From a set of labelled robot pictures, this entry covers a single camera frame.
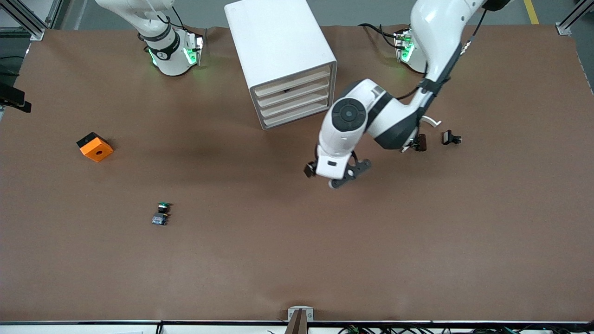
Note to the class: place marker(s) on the brown table cover sheet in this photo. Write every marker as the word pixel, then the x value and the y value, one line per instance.
pixel 297 255

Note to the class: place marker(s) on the green push button switch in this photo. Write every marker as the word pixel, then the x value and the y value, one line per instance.
pixel 160 219

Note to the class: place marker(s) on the small black electrical component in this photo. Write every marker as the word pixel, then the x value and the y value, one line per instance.
pixel 448 137

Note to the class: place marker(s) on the cream plastic drawer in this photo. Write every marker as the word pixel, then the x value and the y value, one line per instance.
pixel 292 82
pixel 294 112
pixel 297 94
pixel 293 102

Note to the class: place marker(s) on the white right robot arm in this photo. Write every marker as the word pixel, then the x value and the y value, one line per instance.
pixel 169 55

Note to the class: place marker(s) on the white table edge rail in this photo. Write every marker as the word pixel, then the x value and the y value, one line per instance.
pixel 93 328

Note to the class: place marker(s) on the white drawer cabinet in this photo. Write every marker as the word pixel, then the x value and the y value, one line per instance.
pixel 274 41

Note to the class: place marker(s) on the small brown electrical component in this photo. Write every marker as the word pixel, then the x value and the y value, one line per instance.
pixel 421 142

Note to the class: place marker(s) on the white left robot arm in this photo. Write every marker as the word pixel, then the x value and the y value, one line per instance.
pixel 436 28

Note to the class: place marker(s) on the orange box with hole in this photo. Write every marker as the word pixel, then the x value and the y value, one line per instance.
pixel 97 150

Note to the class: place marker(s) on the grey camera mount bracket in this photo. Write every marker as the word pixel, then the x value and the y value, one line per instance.
pixel 299 324

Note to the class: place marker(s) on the aluminium frame post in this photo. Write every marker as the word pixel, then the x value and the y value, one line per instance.
pixel 564 29
pixel 38 35

